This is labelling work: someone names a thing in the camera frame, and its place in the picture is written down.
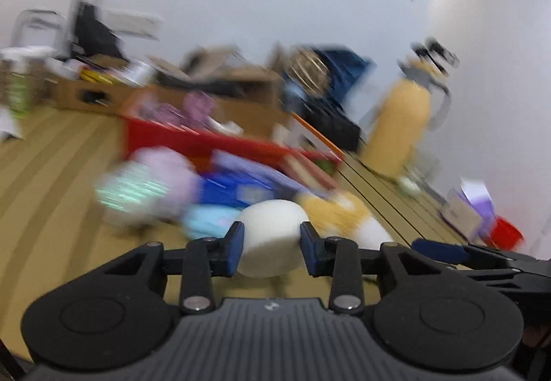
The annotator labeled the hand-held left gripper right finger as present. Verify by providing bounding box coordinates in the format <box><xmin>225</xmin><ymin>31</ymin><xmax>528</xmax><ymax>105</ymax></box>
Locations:
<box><xmin>300</xmin><ymin>221</ymin><xmax>444</xmax><ymax>315</ymax></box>

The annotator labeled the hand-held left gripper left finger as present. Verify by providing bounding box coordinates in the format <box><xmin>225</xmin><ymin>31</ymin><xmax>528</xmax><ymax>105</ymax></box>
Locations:
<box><xmin>103</xmin><ymin>221</ymin><xmax>246</xmax><ymax>315</ymax></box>

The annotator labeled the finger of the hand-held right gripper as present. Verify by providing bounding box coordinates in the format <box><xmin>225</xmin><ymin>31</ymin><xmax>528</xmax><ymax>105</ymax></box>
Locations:
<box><xmin>411</xmin><ymin>237</ymin><xmax>517</xmax><ymax>267</ymax></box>

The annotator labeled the light blue plush toy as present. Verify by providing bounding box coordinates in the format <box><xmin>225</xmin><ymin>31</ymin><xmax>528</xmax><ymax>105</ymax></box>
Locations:
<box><xmin>183</xmin><ymin>207</ymin><xmax>242</xmax><ymax>240</ymax></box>

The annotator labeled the yellow white plush toy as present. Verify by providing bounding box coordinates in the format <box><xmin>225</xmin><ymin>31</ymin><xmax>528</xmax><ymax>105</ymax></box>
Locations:
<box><xmin>299</xmin><ymin>192</ymin><xmax>394</xmax><ymax>250</ymax></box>

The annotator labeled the lavender plush toy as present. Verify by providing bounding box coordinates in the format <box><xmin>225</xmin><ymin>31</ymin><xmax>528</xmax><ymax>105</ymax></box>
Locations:
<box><xmin>129</xmin><ymin>147</ymin><xmax>201</xmax><ymax>222</ymax></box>

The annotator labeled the sparkly mint pouch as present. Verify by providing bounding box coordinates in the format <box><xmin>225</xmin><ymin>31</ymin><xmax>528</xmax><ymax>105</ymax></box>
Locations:
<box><xmin>95</xmin><ymin>161</ymin><xmax>168</xmax><ymax>218</ymax></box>

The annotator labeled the orange edged cardboard box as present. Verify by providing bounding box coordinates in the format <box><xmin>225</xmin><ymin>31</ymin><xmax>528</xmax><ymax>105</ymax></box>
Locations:
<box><xmin>123</xmin><ymin>86</ymin><xmax>347</xmax><ymax>192</ymax></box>

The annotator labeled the purple white box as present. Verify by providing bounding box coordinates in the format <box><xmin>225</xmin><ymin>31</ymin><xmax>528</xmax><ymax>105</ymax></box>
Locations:
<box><xmin>439</xmin><ymin>179</ymin><xmax>496</xmax><ymax>235</ymax></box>

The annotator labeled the red bucket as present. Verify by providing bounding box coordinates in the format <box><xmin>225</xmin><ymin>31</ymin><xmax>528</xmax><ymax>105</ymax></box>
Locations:
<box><xmin>491</xmin><ymin>216</ymin><xmax>525</xmax><ymax>250</ymax></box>

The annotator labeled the small white cup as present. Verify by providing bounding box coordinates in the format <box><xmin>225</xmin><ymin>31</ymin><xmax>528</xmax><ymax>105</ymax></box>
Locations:
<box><xmin>398</xmin><ymin>177</ymin><xmax>420</xmax><ymax>197</ymax></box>

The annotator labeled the purple flat packet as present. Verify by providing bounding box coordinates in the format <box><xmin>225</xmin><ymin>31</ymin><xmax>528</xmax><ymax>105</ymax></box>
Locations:
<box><xmin>211</xmin><ymin>150</ymin><xmax>339</xmax><ymax>197</ymax></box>

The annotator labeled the black laptop bag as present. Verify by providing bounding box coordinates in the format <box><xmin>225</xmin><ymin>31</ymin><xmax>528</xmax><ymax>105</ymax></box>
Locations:
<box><xmin>301</xmin><ymin>97</ymin><xmax>362</xmax><ymax>151</ymax></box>

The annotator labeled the yellow thermos jug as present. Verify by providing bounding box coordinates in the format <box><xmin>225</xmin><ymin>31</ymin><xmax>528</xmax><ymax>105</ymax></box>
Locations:
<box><xmin>361</xmin><ymin>58</ymin><xmax>453</xmax><ymax>181</ymax></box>

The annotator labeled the purple satin cloth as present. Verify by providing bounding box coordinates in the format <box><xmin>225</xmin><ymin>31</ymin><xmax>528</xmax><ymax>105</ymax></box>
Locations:
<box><xmin>183</xmin><ymin>91</ymin><xmax>216</xmax><ymax>124</ymax></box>

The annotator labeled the large brown cardboard box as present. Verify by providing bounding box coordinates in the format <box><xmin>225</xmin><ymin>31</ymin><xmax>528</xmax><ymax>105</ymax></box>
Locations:
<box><xmin>181</xmin><ymin>45</ymin><xmax>289</xmax><ymax>128</ymax></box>

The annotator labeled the wicker ball lantern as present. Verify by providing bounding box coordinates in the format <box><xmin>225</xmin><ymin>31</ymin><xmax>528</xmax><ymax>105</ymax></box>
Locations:
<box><xmin>286</xmin><ymin>47</ymin><xmax>332</xmax><ymax>91</ymax></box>

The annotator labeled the blue velvet bag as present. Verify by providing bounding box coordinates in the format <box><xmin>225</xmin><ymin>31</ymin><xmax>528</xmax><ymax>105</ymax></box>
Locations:
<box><xmin>310</xmin><ymin>46</ymin><xmax>373</xmax><ymax>106</ymax></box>

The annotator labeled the low brown cardboard box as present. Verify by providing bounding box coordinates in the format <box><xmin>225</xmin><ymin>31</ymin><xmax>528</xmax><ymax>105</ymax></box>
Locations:
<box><xmin>52</xmin><ymin>58</ymin><xmax>147</xmax><ymax>110</ymax></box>

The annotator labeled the black backpack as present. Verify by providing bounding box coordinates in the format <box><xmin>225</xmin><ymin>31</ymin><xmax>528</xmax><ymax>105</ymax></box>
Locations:
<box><xmin>71</xmin><ymin>2</ymin><xmax>125</xmax><ymax>61</ymax></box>

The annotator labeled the green printed packet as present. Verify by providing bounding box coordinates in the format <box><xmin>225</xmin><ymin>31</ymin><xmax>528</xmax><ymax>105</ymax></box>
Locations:
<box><xmin>8</xmin><ymin>71</ymin><xmax>34</xmax><ymax>116</ymax></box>

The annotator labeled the white wall socket strip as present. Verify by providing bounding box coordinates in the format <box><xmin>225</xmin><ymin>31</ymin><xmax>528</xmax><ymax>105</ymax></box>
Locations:
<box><xmin>103</xmin><ymin>9</ymin><xmax>162</xmax><ymax>40</ymax></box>

